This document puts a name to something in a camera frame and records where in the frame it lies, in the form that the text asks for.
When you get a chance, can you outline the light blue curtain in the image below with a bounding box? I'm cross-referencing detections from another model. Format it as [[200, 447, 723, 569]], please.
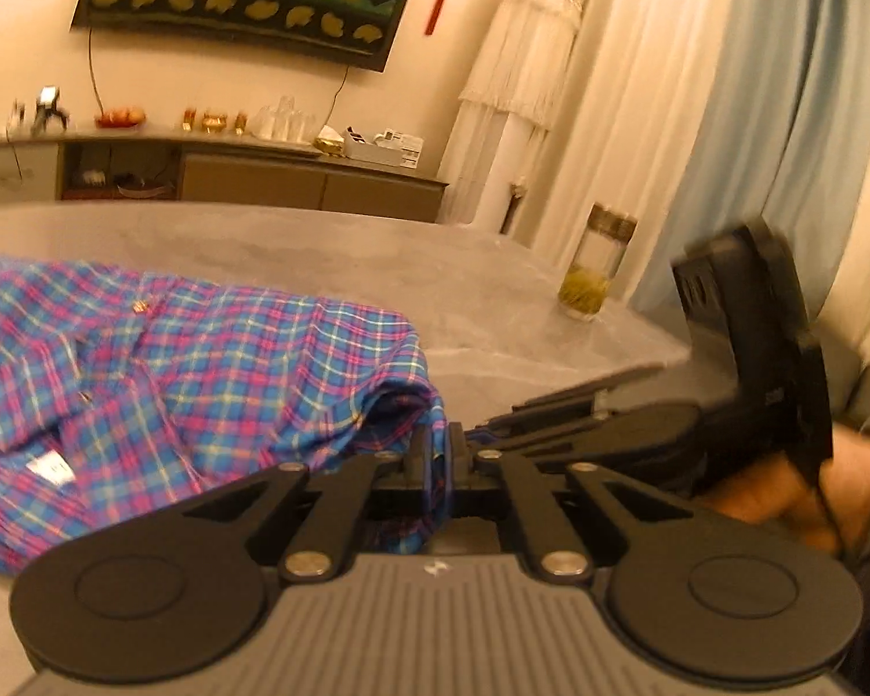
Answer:
[[627, 0, 870, 342]]

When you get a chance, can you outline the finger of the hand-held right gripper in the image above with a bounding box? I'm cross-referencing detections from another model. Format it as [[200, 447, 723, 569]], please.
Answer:
[[467, 413, 625, 461], [511, 386, 610, 423]]

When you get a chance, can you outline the black handle device with screen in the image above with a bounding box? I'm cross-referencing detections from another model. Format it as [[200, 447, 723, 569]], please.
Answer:
[[32, 85, 72, 133]]

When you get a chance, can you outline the set of clear glass cups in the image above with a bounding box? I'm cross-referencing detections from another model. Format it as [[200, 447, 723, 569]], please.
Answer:
[[252, 94, 318, 144]]

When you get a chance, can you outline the glass jar of green tea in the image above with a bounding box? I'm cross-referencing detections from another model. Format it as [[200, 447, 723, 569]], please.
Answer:
[[557, 203, 639, 321]]

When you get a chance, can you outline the long grey TV cabinet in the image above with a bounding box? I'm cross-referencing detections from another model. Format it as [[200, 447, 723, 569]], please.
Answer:
[[0, 132, 451, 224]]

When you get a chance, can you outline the person's right forearm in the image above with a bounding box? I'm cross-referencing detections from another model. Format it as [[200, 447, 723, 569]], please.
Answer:
[[819, 413, 870, 668]]

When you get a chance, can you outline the flat black set-top box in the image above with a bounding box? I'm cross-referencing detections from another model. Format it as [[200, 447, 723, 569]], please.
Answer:
[[116, 177, 175, 198]]

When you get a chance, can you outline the white organiser box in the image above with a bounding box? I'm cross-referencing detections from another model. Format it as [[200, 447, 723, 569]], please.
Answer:
[[344, 126, 425, 169]]

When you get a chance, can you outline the person's right hand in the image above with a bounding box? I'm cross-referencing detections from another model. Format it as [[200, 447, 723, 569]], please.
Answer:
[[696, 453, 846, 559]]

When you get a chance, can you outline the blue pink plaid shirt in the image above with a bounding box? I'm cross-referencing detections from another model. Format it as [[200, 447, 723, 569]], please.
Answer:
[[0, 253, 451, 577]]

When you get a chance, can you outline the white fringed air conditioner cover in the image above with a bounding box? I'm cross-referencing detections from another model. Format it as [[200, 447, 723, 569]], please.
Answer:
[[438, 0, 588, 237]]

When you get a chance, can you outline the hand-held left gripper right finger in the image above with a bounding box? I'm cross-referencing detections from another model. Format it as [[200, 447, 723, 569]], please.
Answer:
[[445, 422, 697, 585]]

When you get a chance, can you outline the red plate of fruit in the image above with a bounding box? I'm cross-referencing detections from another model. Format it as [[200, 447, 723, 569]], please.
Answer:
[[93, 106, 147, 130]]

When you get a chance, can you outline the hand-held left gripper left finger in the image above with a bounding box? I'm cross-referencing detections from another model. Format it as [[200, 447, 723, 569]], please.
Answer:
[[181, 435, 436, 585]]

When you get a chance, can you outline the black television cable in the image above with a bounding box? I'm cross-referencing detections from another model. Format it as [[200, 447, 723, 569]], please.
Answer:
[[87, 27, 108, 111], [325, 65, 350, 130]]

